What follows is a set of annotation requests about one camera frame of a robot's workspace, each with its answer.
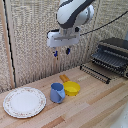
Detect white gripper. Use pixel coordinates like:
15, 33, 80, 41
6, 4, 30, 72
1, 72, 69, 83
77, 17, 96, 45
46, 28, 81, 58

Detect yellow bowl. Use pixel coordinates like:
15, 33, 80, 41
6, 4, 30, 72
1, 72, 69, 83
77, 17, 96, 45
63, 81, 81, 97

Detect orange sponge block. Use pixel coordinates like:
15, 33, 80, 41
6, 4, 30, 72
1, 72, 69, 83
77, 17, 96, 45
59, 74, 71, 84

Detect blue pitcher cup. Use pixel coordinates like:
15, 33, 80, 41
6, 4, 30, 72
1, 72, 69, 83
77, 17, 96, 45
49, 82, 66, 104

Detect white patterned plate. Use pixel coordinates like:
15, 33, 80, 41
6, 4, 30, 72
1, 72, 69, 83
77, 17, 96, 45
2, 86, 47, 119

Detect black wire oven rack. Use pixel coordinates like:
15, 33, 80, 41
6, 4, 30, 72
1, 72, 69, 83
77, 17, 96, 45
79, 64, 112, 85

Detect black wire dish rack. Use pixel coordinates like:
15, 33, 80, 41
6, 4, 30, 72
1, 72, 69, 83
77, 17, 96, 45
90, 37, 128, 79

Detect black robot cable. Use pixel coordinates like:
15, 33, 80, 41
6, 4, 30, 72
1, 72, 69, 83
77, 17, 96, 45
79, 9, 128, 37

